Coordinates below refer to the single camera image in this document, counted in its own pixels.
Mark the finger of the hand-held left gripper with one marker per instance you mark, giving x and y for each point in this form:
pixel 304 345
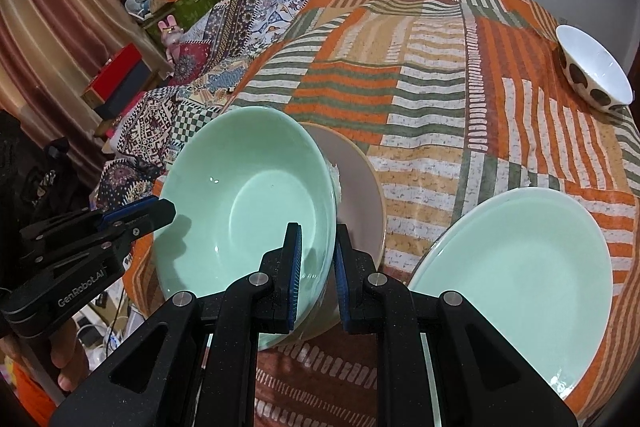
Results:
pixel 136 232
pixel 130 210

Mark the beige bowl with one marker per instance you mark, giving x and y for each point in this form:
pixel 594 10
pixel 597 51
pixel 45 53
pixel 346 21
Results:
pixel 360 202

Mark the green box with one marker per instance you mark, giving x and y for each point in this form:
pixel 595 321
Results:
pixel 192 14

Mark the pink bunny toy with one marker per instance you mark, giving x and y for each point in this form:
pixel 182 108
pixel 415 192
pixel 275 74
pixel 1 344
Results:
pixel 171 34

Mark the person's left hand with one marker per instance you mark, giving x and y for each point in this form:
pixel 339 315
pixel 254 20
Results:
pixel 67 352

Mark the orange striped tablecloth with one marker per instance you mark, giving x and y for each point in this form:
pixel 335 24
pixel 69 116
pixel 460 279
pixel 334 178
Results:
pixel 450 107

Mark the brown striped curtain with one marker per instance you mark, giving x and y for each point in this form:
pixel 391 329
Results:
pixel 60 7

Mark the dark blue box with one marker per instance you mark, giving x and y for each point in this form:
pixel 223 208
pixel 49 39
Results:
pixel 125 94

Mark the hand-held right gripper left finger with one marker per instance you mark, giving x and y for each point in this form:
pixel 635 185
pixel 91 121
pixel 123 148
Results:
pixel 295 272

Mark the green bowl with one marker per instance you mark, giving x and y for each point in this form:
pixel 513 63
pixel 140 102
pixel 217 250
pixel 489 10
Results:
pixel 240 187

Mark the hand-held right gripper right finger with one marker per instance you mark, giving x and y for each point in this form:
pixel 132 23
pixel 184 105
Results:
pixel 342 277

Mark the green plate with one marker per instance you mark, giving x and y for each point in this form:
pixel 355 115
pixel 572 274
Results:
pixel 510 267

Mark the white bowl with brown dots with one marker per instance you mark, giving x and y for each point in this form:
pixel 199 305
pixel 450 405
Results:
pixel 590 57

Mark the red box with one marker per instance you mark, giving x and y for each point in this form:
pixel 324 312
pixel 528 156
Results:
pixel 112 69

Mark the patterned patchwork blanket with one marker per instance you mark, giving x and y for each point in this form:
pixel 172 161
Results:
pixel 225 22

